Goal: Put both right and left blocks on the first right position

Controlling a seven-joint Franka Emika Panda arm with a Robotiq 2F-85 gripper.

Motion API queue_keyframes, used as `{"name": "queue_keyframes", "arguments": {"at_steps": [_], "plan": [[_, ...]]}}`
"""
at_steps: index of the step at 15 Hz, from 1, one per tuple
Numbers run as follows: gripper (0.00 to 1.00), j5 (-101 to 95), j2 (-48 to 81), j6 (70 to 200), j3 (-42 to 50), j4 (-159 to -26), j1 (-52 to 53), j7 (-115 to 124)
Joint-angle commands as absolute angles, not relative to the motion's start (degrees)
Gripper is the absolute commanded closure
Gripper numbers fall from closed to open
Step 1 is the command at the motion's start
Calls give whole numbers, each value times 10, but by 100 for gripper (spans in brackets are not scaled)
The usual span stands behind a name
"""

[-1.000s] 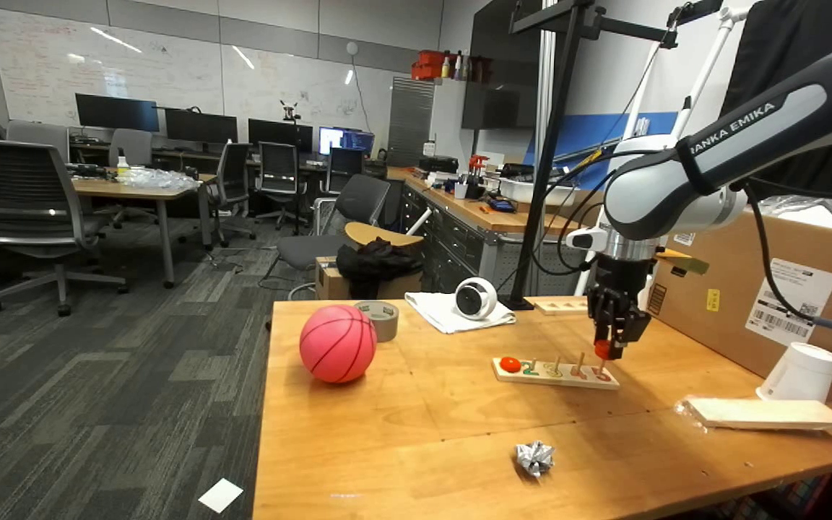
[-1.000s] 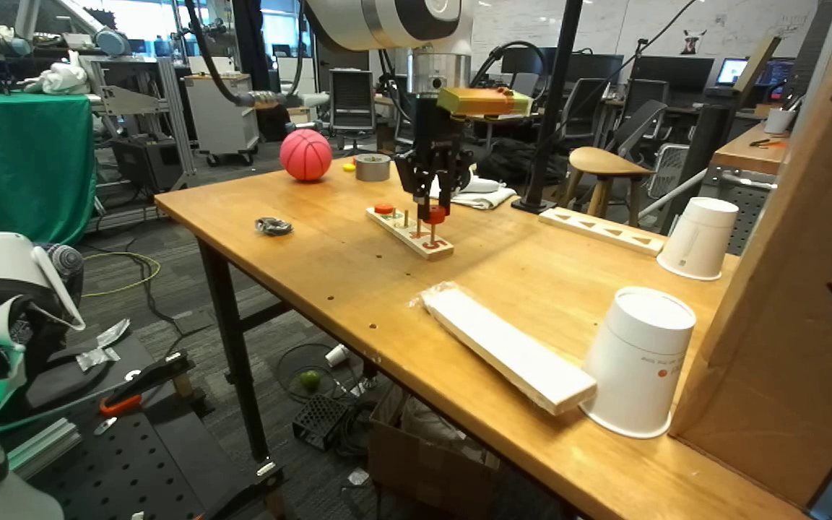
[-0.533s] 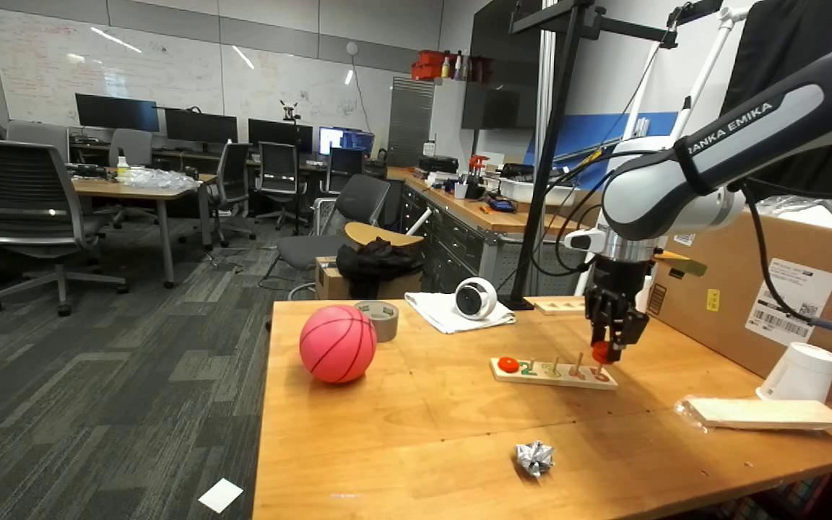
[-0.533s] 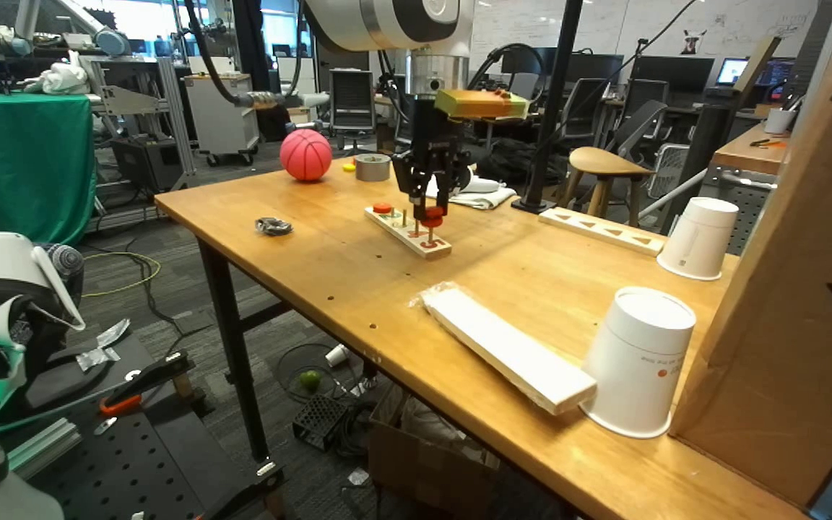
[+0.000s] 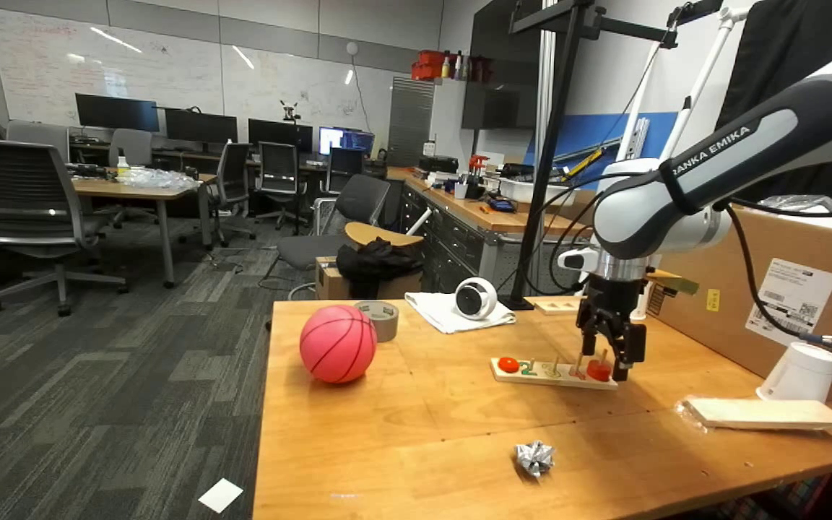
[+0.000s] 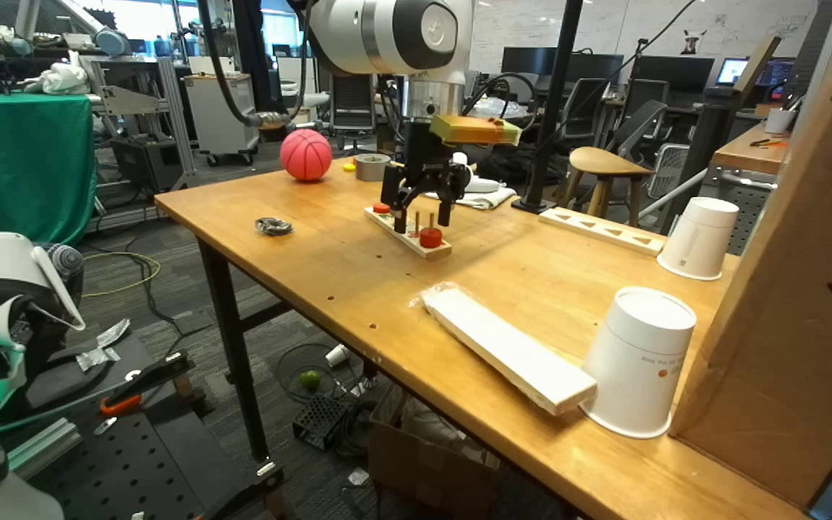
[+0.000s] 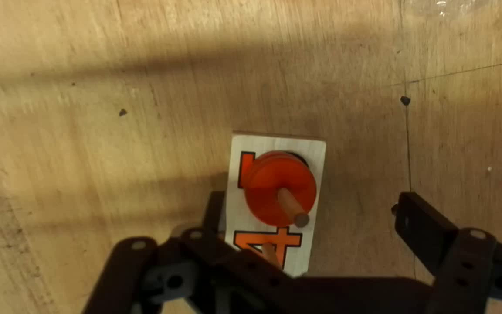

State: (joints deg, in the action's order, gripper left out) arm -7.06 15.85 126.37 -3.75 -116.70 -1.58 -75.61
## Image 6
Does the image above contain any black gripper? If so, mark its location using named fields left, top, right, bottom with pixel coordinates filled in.
left=378, top=117, right=473, bottom=237

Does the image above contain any wooden peg board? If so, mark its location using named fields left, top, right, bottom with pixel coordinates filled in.
left=364, top=200, right=453, bottom=259

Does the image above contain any white paper sheet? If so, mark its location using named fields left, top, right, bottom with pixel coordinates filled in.
left=453, top=175, right=520, bottom=214

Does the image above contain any pink basketball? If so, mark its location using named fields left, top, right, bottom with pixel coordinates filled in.
left=277, top=126, right=335, bottom=185

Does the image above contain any white wooden plank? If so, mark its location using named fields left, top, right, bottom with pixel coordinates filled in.
left=420, top=281, right=602, bottom=419

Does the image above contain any black stand pole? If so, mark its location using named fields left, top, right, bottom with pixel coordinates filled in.
left=515, top=0, right=586, bottom=216

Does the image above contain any wooden strip with holes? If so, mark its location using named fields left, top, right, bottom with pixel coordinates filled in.
left=537, top=205, right=670, bottom=257

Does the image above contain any wooden stool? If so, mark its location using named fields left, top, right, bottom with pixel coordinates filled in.
left=566, top=143, right=655, bottom=218

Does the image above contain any small green ball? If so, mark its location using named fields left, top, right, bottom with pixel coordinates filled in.
left=296, top=366, right=326, bottom=396

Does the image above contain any white cart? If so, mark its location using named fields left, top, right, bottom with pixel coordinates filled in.
left=183, top=70, right=262, bottom=168

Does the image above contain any open cardboard box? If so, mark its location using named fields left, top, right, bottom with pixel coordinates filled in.
left=366, top=422, right=507, bottom=520

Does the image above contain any white paper cup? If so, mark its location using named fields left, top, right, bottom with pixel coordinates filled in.
left=582, top=283, right=700, bottom=441
left=655, top=194, right=743, bottom=283

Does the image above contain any small wooden side desk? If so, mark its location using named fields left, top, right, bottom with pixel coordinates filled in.
left=712, top=117, right=794, bottom=182

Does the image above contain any small white cup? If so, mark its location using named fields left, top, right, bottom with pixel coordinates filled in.
left=764, top=101, right=797, bottom=139

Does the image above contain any black perforated platform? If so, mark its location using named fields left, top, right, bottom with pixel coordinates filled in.
left=10, top=350, right=290, bottom=520

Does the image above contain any large cardboard box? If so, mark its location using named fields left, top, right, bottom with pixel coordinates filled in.
left=670, top=26, right=832, bottom=515

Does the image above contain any green cloth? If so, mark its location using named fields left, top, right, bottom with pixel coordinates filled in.
left=0, top=93, right=99, bottom=247

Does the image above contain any orange handled tool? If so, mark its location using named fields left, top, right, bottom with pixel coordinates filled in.
left=95, top=387, right=151, bottom=419

